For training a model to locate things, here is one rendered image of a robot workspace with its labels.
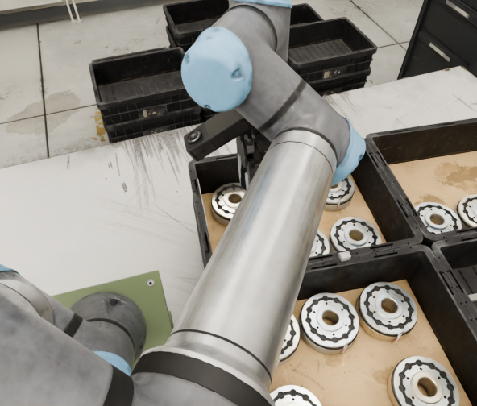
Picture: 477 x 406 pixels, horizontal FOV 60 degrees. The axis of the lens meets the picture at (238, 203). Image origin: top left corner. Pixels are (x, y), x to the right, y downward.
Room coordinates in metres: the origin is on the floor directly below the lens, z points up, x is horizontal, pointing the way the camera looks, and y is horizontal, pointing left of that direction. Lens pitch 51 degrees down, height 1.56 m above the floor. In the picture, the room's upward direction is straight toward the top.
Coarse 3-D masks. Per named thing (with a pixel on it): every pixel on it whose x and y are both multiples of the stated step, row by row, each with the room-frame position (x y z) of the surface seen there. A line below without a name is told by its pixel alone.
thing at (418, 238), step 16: (192, 160) 0.63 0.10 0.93; (208, 160) 0.63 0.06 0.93; (224, 160) 0.63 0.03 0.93; (192, 176) 0.58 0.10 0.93; (384, 176) 0.58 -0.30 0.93; (400, 208) 0.50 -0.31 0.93; (416, 224) 0.46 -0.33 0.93; (208, 240) 0.43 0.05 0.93; (400, 240) 0.43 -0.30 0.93; (416, 240) 0.43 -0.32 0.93; (208, 256) 0.39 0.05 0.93; (320, 256) 0.39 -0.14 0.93; (336, 256) 0.39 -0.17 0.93; (352, 256) 0.39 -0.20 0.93
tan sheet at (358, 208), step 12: (204, 204) 0.59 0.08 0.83; (360, 204) 0.59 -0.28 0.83; (324, 216) 0.56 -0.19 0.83; (336, 216) 0.56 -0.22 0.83; (348, 216) 0.56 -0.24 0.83; (360, 216) 0.56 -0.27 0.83; (372, 216) 0.56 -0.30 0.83; (216, 228) 0.53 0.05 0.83; (324, 228) 0.53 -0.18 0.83; (216, 240) 0.49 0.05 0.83; (384, 240) 0.49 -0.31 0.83
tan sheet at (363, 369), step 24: (360, 288) 0.38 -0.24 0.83; (408, 288) 0.38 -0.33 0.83; (360, 336) 0.29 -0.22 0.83; (408, 336) 0.29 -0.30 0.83; (432, 336) 0.29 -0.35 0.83; (312, 360) 0.24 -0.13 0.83; (336, 360) 0.24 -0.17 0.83; (360, 360) 0.24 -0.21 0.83; (384, 360) 0.24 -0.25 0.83; (288, 384) 0.20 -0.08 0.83; (312, 384) 0.20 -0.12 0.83; (336, 384) 0.20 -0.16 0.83; (360, 384) 0.20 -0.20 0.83; (384, 384) 0.20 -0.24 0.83
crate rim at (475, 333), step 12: (384, 252) 0.40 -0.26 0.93; (396, 252) 0.40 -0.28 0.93; (408, 252) 0.40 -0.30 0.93; (420, 252) 0.40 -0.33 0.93; (432, 252) 0.40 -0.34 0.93; (312, 264) 0.38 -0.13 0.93; (324, 264) 0.38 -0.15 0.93; (336, 264) 0.38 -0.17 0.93; (348, 264) 0.38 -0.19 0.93; (432, 264) 0.38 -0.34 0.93; (444, 276) 0.35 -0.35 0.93; (444, 288) 0.33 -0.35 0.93; (456, 300) 0.31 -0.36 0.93; (468, 312) 0.29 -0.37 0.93; (468, 324) 0.27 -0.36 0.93
